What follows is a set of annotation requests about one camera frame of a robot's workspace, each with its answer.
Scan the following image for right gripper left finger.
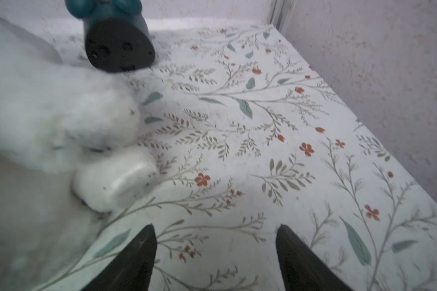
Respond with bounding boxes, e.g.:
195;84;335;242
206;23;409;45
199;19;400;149
82;224;158;291

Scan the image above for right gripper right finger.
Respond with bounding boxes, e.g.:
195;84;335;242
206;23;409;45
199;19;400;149
276;224;352;291

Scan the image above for grey white plush dog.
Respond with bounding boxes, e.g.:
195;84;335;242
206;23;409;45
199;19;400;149
0;17;159;291

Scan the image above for floral table mat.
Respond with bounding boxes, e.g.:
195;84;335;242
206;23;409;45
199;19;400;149
41;25;437;291

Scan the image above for teal toy car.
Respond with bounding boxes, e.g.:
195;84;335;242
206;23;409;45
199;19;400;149
65;0;156;73

